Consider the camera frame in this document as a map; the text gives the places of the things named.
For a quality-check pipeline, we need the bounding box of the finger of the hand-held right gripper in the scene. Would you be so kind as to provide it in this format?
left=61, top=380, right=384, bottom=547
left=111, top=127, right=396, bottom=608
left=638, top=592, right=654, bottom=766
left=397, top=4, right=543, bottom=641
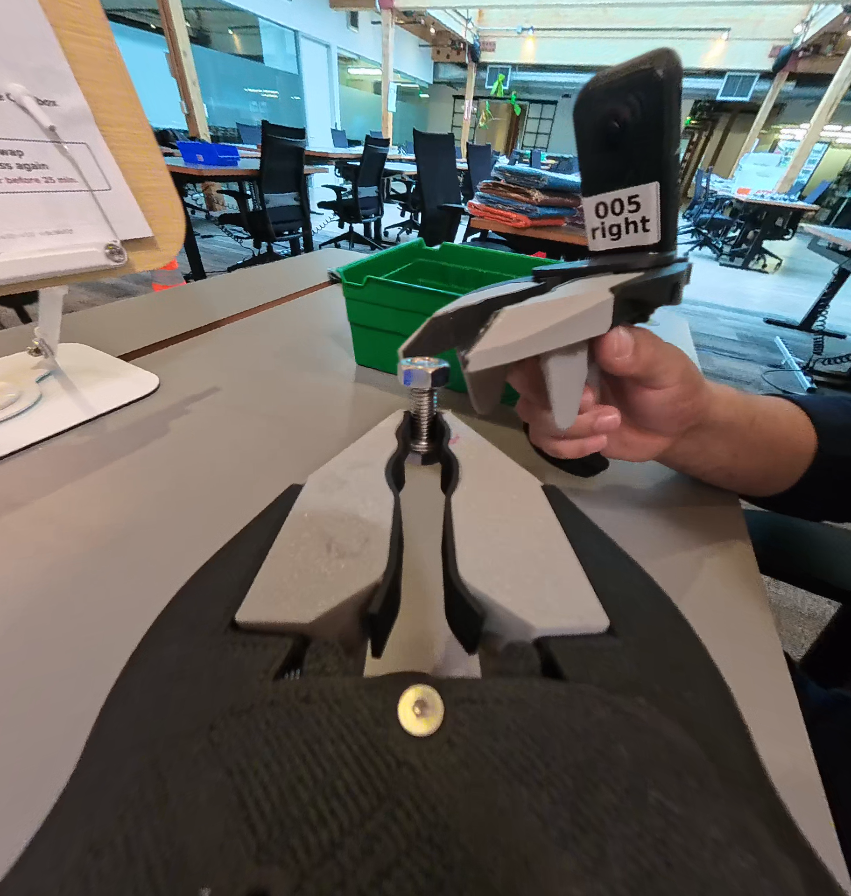
left=464, top=273, right=645, bottom=415
left=400, top=279, right=547, bottom=363

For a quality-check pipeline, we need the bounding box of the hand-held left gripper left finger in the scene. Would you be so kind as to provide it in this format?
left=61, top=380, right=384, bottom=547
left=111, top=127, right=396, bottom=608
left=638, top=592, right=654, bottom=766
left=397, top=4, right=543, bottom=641
left=235, top=411, right=407, bottom=659

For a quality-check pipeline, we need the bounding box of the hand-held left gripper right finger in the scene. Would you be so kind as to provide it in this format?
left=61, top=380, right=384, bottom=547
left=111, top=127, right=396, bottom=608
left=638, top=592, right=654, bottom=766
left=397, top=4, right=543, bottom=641
left=438, top=414, right=612, bottom=655

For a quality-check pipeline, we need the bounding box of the large steel hex bolt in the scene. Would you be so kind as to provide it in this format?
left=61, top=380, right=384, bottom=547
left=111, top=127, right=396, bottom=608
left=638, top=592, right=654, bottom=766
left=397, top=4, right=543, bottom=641
left=399, top=355, right=451, bottom=450

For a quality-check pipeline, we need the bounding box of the green plastic bin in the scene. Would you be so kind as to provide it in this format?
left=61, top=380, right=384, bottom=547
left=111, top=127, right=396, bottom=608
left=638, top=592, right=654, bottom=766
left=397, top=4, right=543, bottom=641
left=338, top=239, right=561, bottom=408

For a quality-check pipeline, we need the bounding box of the person's right forearm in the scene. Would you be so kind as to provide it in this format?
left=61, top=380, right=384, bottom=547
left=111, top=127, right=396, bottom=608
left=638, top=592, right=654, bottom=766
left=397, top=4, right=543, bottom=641
left=677, top=391, right=851, bottom=524

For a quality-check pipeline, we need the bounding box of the person's right hand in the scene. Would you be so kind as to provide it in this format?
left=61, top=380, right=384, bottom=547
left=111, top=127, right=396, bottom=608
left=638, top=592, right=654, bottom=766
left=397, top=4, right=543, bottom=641
left=508, top=325, right=715, bottom=463

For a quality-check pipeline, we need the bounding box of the stack of folded cloths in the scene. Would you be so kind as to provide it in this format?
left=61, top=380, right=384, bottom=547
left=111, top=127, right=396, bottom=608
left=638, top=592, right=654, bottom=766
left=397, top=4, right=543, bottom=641
left=467, top=162, right=584, bottom=229

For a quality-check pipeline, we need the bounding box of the black office chair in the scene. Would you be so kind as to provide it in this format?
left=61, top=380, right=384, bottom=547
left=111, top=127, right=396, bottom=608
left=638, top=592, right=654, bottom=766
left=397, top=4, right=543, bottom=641
left=460, top=142, right=500, bottom=205
left=383, top=127, right=468, bottom=247
left=318, top=134, right=392, bottom=252
left=218, top=120, right=318, bottom=271

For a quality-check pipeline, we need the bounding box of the wooden desk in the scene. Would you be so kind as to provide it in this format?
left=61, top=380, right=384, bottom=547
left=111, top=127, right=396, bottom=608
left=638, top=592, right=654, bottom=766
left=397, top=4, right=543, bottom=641
left=765, top=223, right=851, bottom=351

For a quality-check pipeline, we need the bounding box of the white stand base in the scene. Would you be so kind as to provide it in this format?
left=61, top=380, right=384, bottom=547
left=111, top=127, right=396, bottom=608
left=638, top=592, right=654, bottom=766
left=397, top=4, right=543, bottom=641
left=0, top=286, right=161, bottom=469

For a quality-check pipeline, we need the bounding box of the person's office chair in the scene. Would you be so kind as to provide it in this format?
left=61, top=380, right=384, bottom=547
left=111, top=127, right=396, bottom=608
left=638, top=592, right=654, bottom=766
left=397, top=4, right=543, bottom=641
left=744, top=507, right=851, bottom=610

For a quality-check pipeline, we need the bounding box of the small blue storage bin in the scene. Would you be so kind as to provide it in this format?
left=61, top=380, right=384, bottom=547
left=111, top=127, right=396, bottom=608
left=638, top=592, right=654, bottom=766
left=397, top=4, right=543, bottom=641
left=176, top=140, right=241, bottom=168

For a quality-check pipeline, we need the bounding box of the wooden display board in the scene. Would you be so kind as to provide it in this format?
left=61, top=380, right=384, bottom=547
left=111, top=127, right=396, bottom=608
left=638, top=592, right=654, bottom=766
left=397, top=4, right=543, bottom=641
left=0, top=0, right=187, bottom=303

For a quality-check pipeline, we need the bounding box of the printed instruction sheet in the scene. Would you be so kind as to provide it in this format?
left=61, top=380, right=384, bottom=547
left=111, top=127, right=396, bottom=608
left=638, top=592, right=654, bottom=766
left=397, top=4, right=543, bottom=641
left=0, top=0, right=155, bottom=289

